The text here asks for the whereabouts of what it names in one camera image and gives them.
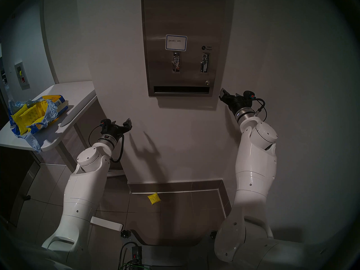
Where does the green base cable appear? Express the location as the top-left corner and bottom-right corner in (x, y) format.
(120, 260), (152, 270)

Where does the dark cabinet with steel edge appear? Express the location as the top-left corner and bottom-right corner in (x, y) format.
(0, 146), (40, 226)

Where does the grey robot base platform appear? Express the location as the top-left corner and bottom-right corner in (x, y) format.
(132, 230), (217, 270)

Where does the thick black gripper cable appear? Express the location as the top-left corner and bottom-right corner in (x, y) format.
(110, 134), (125, 163)

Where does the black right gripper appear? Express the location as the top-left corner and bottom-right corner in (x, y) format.
(219, 88), (248, 113)

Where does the black base cable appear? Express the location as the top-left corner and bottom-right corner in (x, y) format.
(118, 241), (138, 270)

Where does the torn blue pad package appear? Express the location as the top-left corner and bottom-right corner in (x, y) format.
(8, 94), (69, 152)

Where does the thin black camera cable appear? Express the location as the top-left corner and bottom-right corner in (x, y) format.
(88, 124), (103, 147)
(253, 98), (266, 122)

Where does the white overbed table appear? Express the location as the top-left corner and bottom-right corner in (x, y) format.
(0, 81), (123, 231)

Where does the grey wall alarm panel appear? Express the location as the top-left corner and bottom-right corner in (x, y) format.
(15, 61), (30, 90)

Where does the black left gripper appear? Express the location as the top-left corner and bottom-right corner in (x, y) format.
(108, 118), (133, 138)

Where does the white label blue border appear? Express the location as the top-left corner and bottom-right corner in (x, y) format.
(165, 34), (187, 51)

